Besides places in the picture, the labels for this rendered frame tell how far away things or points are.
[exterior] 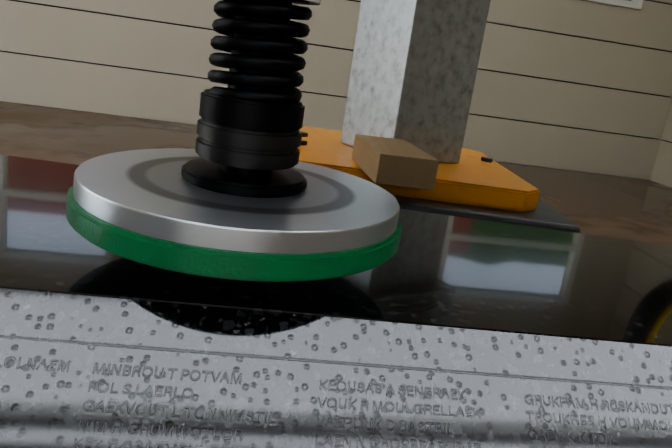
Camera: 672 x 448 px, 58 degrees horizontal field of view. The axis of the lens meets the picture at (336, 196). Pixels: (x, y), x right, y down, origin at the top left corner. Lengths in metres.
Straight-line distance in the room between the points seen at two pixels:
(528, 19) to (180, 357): 6.94
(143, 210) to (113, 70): 6.38
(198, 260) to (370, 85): 0.99
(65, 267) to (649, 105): 7.76
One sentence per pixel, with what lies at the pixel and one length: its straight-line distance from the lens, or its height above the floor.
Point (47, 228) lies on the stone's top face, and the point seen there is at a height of 0.83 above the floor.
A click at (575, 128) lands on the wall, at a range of 7.62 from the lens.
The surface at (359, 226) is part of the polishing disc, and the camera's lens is 0.34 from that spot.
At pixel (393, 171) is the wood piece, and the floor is 0.80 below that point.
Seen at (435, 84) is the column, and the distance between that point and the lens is 1.24.
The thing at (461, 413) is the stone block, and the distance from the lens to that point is 0.37.
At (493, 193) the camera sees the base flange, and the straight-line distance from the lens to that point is 1.14.
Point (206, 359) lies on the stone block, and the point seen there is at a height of 0.80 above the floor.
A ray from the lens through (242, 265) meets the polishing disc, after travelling 0.32.
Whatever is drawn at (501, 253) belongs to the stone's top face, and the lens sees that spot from 0.55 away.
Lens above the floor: 0.98
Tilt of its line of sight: 13 degrees down
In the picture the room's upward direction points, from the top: 8 degrees clockwise
